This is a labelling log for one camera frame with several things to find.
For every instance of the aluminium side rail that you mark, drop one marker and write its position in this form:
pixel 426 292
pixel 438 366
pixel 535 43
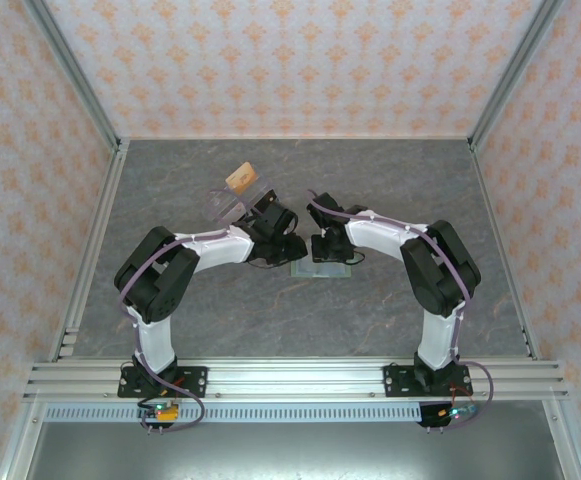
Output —
pixel 504 250
pixel 92 250

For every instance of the tan wooden block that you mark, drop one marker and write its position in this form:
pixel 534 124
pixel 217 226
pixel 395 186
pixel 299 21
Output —
pixel 242 177

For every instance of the aluminium corner post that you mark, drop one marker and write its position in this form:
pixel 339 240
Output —
pixel 514 67
pixel 73 67

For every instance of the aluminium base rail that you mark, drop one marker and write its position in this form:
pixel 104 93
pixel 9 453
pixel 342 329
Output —
pixel 295 382

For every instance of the grey metal panel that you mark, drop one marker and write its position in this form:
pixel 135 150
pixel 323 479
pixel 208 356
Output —
pixel 295 455

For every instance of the controller board with yellow connector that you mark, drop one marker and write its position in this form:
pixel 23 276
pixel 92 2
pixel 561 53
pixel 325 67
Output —
pixel 167 412

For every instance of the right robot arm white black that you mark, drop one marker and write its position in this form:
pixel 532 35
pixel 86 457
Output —
pixel 380 235

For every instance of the clear acrylic card stand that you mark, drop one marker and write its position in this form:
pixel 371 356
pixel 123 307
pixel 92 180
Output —
pixel 220 205

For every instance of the black card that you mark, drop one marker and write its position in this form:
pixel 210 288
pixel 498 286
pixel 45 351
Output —
pixel 266 200

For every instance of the aluminium frame leg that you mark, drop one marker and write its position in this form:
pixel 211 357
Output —
pixel 566 445
pixel 21 445

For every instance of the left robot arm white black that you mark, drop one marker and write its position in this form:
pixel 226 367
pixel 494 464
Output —
pixel 220 252

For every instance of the controller board with blue part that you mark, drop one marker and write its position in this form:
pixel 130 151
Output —
pixel 457 412

